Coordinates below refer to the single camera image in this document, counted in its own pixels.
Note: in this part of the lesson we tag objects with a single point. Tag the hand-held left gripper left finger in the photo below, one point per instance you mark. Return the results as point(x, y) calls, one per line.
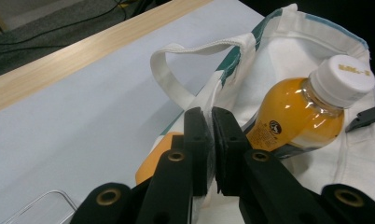
point(196, 149)

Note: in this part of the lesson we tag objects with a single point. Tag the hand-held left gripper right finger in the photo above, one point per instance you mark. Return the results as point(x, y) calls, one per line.
point(230, 149)

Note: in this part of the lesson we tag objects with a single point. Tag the orange juice bottle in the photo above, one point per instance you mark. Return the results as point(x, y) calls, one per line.
point(294, 115)

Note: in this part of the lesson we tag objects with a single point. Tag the white printed tote bag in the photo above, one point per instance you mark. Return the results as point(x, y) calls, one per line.
point(300, 40)

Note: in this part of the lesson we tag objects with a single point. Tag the clear plastic container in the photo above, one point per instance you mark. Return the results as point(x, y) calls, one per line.
point(45, 211)

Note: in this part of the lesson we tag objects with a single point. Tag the light blue table mat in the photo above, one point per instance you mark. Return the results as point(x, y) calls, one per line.
point(83, 124)

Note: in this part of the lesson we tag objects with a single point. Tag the wooden table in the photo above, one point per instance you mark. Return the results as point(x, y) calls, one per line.
point(83, 53)

